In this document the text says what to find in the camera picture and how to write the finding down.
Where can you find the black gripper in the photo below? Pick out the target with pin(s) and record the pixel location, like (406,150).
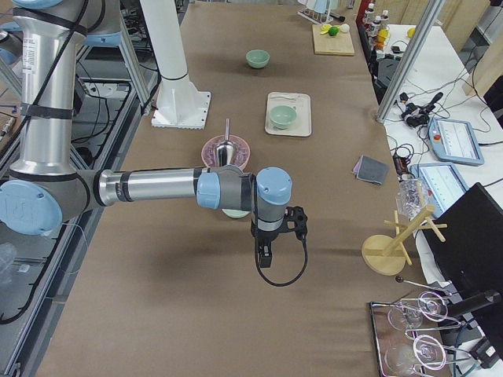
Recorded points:
(267,238)

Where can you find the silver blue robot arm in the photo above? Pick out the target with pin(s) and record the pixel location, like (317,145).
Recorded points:
(49,184)

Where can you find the metal scoop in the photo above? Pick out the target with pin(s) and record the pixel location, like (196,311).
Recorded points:
(224,151)

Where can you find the wooden mug tree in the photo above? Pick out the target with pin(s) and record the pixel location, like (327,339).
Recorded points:
(387,255)

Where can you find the grey folded cloth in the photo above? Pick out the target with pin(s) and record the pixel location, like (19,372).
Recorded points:
(370,170)

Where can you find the cream plastic tray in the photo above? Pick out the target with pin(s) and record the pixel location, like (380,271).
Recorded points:
(301,102)

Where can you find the clear plastic bag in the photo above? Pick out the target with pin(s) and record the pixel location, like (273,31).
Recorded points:
(412,197)

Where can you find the metal glass rack tray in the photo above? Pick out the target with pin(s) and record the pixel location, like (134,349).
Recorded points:
(384,335)

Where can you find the wine glass lower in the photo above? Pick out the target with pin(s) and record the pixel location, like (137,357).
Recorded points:
(418,357)

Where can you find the wine glass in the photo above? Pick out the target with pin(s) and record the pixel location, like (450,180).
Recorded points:
(410,313)
(418,357)

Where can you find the wine glass upper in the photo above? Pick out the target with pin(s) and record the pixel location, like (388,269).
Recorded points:
(410,313)

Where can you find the blue teach pendant near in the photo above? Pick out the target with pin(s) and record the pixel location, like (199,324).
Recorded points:
(444,183)

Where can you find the blue teach pendant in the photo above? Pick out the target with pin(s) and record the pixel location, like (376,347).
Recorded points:
(444,183)
(454,141)

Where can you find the black monitor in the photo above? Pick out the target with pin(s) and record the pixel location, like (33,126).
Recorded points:
(471,257)

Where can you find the blue teach pendant far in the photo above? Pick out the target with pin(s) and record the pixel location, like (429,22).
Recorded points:
(454,141)

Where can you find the wooden cutting board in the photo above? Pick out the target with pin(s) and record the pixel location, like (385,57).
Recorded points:
(338,45)

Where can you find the green lime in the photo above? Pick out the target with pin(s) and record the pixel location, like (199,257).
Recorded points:
(333,31)

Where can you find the lemon slice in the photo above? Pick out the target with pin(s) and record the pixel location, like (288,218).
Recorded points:
(325,29)

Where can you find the white cup rack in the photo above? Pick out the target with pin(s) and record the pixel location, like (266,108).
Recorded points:
(320,11)

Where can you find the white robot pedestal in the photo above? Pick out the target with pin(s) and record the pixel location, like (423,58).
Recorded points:
(179,103)

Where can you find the aluminium frame post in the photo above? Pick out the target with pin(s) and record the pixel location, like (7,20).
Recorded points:
(427,20)

